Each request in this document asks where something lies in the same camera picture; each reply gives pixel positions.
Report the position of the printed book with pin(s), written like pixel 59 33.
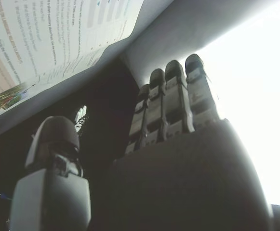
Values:
pixel 45 36

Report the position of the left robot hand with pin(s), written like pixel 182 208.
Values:
pixel 178 183

